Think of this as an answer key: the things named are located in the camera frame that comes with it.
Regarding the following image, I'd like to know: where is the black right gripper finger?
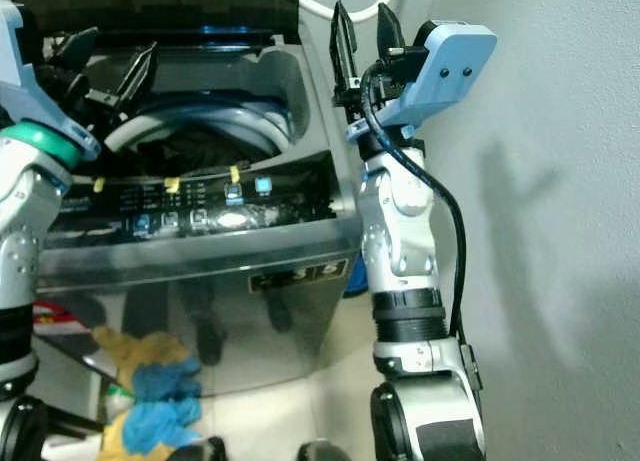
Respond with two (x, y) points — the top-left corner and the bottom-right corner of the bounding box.
(376, 4), (408, 60)
(329, 2), (360, 90)

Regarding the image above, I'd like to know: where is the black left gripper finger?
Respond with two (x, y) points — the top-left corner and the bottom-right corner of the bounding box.
(112, 42), (158, 111)
(52, 28), (99, 72)

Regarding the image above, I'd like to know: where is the silver top-load washing machine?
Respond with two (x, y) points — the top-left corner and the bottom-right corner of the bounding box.
(25, 21), (366, 397)

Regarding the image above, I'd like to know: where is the dark glass washer lid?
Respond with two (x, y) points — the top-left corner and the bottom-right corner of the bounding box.
(5, 0), (301, 37)

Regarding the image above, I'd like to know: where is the blue object behind washer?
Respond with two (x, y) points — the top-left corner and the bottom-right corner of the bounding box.
(343, 259), (371, 299)

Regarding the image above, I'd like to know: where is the black number sticker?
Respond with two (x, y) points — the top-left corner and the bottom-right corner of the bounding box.
(248, 259), (349, 292)

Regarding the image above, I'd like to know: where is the red object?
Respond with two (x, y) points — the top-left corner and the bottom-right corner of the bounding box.
(32, 301), (69, 329)

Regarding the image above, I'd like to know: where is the blue cloth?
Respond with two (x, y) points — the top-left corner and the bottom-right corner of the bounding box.
(122, 359), (203, 452)

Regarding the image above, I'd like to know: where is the black right robot foot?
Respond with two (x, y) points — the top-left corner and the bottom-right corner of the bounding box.
(295, 439), (363, 461)

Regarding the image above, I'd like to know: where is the black robot foot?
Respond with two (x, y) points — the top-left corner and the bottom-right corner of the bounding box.
(295, 439), (363, 461)
(175, 436), (228, 461)

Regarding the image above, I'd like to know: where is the black left robot foot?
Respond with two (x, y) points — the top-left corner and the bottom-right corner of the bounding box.
(175, 436), (228, 461)

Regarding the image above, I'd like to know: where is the white hose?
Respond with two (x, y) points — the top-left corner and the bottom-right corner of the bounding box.
(298, 0), (407, 24)

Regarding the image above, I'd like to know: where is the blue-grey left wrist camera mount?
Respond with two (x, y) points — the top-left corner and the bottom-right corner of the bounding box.
(0, 1), (103, 162)

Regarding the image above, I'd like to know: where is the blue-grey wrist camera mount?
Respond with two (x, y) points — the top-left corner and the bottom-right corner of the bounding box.
(0, 1), (103, 162)
(373, 19), (499, 142)

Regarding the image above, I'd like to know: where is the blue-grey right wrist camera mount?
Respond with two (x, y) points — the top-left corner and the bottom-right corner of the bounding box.
(373, 19), (499, 142)

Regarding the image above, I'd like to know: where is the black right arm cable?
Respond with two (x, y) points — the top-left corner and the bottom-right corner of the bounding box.
(360, 66), (469, 344)

